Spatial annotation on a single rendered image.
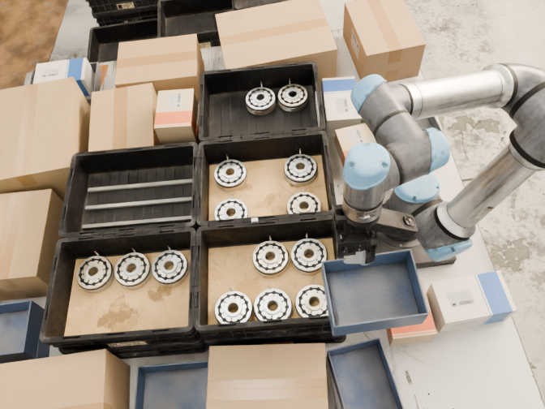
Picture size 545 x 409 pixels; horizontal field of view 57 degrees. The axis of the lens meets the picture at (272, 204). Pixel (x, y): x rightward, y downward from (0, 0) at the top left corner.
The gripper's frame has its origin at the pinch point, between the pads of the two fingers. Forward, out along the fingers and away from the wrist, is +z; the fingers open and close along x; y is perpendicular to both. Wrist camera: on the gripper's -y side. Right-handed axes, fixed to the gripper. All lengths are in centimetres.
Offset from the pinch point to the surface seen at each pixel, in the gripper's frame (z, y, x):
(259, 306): 25.8, 26.4, -3.0
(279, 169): 25, 17, -49
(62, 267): 20, 81, -19
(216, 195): 25, 37, -42
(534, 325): 111, -82, -19
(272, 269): 24.9, 22.1, -13.4
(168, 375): 42, 55, 8
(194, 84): 22, 44, -91
